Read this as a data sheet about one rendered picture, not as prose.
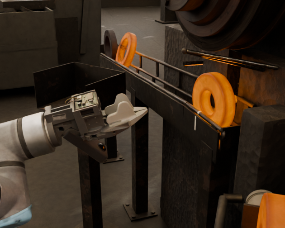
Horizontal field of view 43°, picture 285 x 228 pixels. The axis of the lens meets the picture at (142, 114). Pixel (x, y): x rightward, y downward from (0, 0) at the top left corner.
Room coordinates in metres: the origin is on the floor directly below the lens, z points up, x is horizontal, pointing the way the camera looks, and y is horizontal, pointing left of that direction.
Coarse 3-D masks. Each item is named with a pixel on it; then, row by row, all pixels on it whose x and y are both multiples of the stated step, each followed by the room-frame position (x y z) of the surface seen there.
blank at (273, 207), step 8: (264, 200) 0.41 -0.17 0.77; (272, 200) 0.39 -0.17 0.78; (280, 200) 0.39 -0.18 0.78; (264, 208) 0.40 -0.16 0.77; (272, 208) 0.38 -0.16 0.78; (280, 208) 0.38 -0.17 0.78; (264, 216) 0.38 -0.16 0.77; (272, 216) 0.36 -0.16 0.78; (280, 216) 0.36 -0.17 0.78; (264, 224) 0.37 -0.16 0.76; (272, 224) 0.35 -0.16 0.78; (280, 224) 0.35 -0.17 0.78
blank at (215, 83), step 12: (216, 72) 0.90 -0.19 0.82; (204, 84) 0.90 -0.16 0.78; (216, 84) 0.86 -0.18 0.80; (228, 84) 0.85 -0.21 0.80; (192, 96) 0.96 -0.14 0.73; (204, 96) 0.92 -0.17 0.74; (216, 96) 0.85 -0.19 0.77; (228, 96) 0.83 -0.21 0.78; (204, 108) 0.91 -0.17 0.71; (216, 108) 0.85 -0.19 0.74; (228, 108) 0.82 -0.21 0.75; (204, 120) 0.89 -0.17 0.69; (216, 120) 0.84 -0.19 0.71; (228, 120) 0.82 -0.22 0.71
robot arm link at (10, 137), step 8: (16, 120) 0.69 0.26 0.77; (0, 128) 0.67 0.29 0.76; (8, 128) 0.67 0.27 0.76; (16, 128) 0.66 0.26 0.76; (0, 136) 0.65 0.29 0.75; (8, 136) 0.65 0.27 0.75; (16, 136) 0.65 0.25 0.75; (0, 144) 0.64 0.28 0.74; (8, 144) 0.65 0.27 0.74; (16, 144) 0.65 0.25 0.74; (24, 144) 0.65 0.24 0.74; (0, 152) 0.63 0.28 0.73; (8, 152) 0.64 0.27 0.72; (16, 152) 0.65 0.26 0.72; (24, 152) 0.65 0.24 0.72; (0, 160) 0.62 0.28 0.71; (8, 160) 0.63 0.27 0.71; (16, 160) 0.64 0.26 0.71; (24, 160) 0.67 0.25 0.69
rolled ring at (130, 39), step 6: (126, 36) 1.75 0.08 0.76; (132, 36) 1.70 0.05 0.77; (120, 42) 1.81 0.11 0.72; (126, 42) 1.78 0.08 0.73; (132, 42) 1.67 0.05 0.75; (120, 48) 1.79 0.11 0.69; (132, 48) 1.66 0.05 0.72; (120, 54) 1.78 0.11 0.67; (126, 54) 1.66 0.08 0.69; (132, 54) 1.65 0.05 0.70; (120, 60) 1.76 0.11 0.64; (126, 60) 1.64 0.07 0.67; (132, 60) 1.65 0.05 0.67; (120, 66) 1.68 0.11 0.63; (126, 66) 1.66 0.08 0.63
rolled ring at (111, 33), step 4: (108, 32) 1.89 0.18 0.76; (112, 32) 1.88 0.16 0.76; (104, 36) 1.97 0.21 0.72; (108, 36) 1.89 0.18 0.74; (112, 36) 1.86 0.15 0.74; (104, 40) 1.97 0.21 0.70; (108, 40) 1.97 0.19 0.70; (112, 40) 1.84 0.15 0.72; (116, 40) 1.85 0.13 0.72; (104, 44) 1.98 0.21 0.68; (108, 44) 1.98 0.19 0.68; (112, 44) 1.83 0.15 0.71; (116, 44) 1.84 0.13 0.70; (104, 48) 1.98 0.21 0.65; (108, 48) 1.97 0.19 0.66; (112, 48) 1.83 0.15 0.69; (116, 48) 1.83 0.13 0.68; (104, 52) 1.98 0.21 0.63; (108, 52) 1.96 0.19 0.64; (112, 52) 1.83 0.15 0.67; (116, 52) 1.83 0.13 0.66; (108, 56) 1.94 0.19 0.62; (112, 56) 1.83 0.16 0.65
